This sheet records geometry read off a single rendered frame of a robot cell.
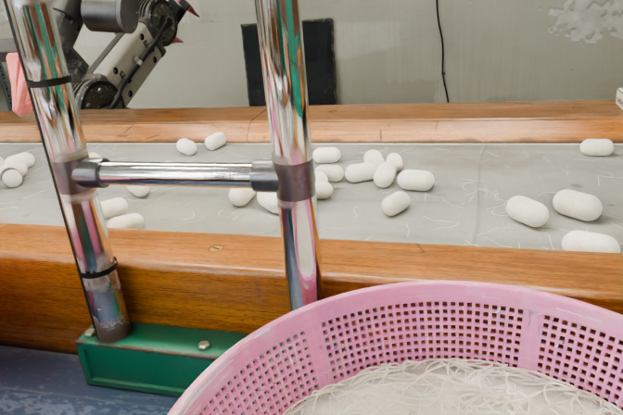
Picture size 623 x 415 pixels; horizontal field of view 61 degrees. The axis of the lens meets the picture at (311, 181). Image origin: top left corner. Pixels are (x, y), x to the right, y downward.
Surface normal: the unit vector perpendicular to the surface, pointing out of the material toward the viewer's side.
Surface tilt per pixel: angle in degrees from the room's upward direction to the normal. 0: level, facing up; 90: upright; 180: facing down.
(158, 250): 0
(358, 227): 0
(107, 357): 90
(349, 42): 90
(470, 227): 0
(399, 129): 45
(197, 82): 90
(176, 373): 90
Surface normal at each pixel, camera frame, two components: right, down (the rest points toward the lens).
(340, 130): -0.23, -0.40
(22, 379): -0.08, -0.93
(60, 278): -0.25, 0.37
